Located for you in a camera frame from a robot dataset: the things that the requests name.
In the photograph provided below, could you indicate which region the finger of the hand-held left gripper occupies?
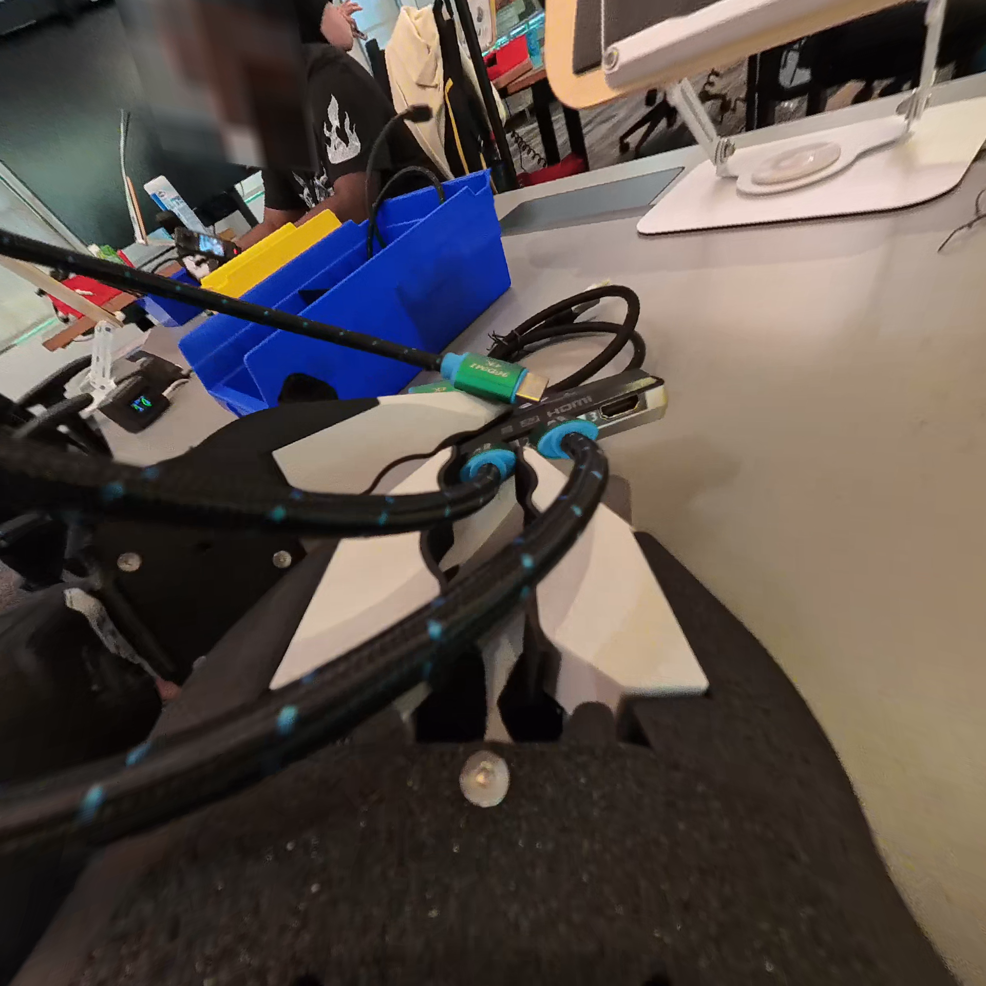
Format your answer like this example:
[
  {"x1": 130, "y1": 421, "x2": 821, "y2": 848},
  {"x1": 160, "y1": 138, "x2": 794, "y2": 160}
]
[{"x1": 271, "y1": 391, "x2": 507, "y2": 503}]

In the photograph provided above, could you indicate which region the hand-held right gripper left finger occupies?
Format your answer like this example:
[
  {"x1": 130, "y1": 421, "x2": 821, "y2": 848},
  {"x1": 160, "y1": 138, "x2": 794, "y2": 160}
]
[{"x1": 270, "y1": 453, "x2": 488, "y2": 741}]

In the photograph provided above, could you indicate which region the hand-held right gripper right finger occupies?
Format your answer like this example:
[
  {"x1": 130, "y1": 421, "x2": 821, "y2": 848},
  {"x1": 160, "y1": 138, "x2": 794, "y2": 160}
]
[{"x1": 497, "y1": 461, "x2": 710, "y2": 742}]

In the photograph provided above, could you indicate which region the blue plastic bin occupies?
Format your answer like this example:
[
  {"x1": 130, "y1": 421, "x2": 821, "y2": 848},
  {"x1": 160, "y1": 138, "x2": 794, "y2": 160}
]
[
  {"x1": 179, "y1": 219, "x2": 371, "y2": 402},
  {"x1": 242, "y1": 169, "x2": 511, "y2": 417}
]

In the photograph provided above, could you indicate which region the black silver video switch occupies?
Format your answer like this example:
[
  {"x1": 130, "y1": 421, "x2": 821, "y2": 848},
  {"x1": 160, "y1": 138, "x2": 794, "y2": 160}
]
[{"x1": 454, "y1": 368, "x2": 668, "y2": 467}]

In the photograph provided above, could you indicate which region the grey desk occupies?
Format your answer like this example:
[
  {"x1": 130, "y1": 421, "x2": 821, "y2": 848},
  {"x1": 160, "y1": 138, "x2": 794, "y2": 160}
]
[{"x1": 0, "y1": 73, "x2": 986, "y2": 986}]

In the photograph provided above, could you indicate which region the black device green display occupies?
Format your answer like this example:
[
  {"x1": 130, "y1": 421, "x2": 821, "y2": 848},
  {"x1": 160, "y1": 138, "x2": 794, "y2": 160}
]
[{"x1": 102, "y1": 370, "x2": 172, "y2": 434}]

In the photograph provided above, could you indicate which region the yellow plastic bin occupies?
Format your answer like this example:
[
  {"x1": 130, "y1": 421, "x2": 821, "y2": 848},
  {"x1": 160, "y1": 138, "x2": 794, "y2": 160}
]
[{"x1": 199, "y1": 208, "x2": 342, "y2": 300}]

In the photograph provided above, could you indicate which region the cream hooded jacket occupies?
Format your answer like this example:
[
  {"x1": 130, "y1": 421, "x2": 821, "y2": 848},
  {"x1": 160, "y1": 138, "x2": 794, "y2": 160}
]
[{"x1": 384, "y1": 4, "x2": 505, "y2": 186}]

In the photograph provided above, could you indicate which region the black tripod pole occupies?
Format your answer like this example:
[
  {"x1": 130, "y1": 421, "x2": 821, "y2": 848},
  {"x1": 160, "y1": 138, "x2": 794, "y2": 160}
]
[{"x1": 431, "y1": 0, "x2": 519, "y2": 194}]

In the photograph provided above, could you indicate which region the black board on white stand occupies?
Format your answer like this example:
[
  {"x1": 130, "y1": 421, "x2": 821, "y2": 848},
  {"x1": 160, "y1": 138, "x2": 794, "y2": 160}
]
[{"x1": 543, "y1": 0, "x2": 986, "y2": 236}]

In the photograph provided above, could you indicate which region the black thread tangle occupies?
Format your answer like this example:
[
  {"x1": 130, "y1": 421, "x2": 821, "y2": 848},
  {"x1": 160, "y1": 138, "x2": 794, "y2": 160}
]
[{"x1": 936, "y1": 185, "x2": 986, "y2": 255}]

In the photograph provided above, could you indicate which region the thin black cable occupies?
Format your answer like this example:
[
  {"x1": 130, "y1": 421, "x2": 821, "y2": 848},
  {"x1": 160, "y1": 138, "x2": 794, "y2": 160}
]
[{"x1": 364, "y1": 104, "x2": 449, "y2": 259}]

